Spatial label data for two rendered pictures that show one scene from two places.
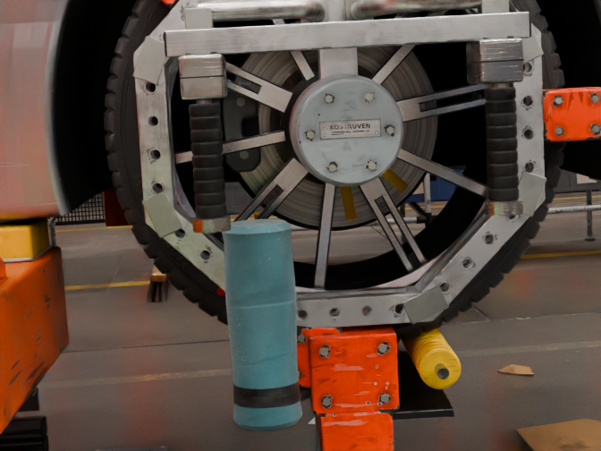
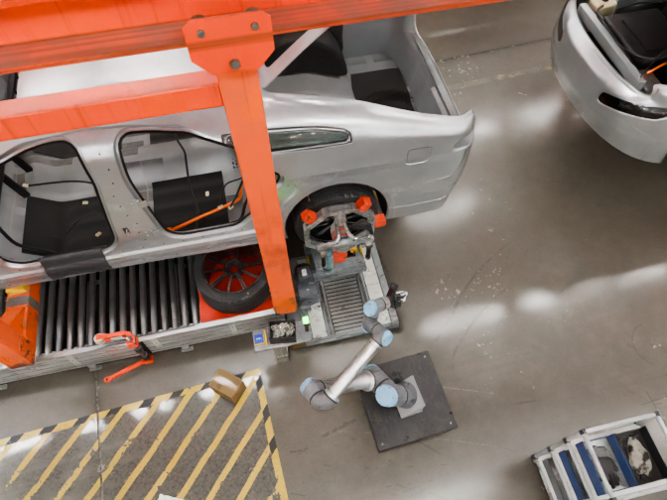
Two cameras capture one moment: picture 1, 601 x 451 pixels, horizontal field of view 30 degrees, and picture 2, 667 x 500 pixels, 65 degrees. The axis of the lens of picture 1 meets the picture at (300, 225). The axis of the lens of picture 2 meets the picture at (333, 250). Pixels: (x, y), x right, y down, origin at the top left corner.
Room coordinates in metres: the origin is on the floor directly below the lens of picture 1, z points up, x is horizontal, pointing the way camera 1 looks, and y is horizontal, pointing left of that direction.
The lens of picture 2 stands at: (-0.60, 0.37, 4.17)
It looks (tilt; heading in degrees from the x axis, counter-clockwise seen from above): 59 degrees down; 350
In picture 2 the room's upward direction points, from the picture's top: 1 degrees counter-clockwise
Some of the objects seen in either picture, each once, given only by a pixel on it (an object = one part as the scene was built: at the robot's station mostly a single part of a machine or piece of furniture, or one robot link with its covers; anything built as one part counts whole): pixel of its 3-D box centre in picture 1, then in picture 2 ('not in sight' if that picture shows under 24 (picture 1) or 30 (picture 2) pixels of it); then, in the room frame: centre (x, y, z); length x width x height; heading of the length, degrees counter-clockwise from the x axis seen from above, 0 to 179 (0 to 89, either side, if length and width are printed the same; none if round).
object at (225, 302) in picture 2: not in sight; (235, 272); (1.57, 0.80, 0.39); 0.66 x 0.66 x 0.24
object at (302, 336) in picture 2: not in sight; (281, 335); (0.92, 0.50, 0.44); 0.43 x 0.17 x 0.03; 91
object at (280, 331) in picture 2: not in sight; (282, 331); (0.92, 0.49, 0.51); 0.20 x 0.14 x 0.13; 83
